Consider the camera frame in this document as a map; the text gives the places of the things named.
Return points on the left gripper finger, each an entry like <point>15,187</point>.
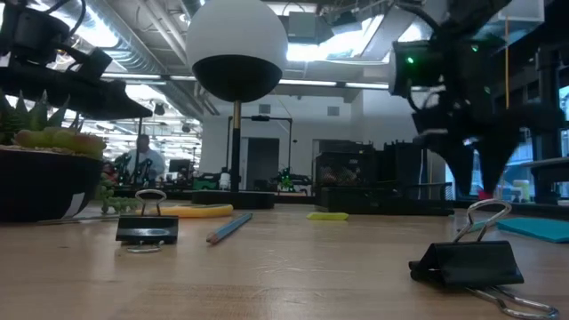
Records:
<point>117,100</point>

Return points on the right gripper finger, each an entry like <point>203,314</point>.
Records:
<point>495,160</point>
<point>460,160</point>

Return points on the blue sticky note pad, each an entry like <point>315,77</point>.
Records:
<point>538,229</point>

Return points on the black binder clip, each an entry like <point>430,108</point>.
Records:
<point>146,229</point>
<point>467,264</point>

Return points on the small yellow eraser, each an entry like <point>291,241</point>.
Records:
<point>326,216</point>

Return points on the blue pencil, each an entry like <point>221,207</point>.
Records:
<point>231,227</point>

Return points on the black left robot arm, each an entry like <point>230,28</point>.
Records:
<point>35,35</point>

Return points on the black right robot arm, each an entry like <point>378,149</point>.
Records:
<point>467,66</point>

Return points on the black mesh desk organizer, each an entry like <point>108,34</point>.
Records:
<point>382,191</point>

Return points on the black side desk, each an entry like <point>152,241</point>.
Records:
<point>551,166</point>

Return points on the person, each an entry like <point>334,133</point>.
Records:
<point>149,162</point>

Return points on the background computer monitor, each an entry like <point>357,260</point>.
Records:
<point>180,166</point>

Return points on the potted succulent plant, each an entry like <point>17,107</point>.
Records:
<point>44,186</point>

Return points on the white globe table lamp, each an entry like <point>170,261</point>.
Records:
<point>235,35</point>

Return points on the green background machine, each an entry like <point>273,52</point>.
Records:
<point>289,180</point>

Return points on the grey ceiling unit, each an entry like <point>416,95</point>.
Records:
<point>309,26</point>

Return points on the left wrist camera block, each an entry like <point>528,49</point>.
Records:
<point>95,62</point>

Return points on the background rig frame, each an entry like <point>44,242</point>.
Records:
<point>138,146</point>

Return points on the black upright post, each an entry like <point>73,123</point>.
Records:
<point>549,146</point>

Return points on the black table frame rails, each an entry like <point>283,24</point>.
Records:
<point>293,199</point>

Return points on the background robot station frame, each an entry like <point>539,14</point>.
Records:
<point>290,133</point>

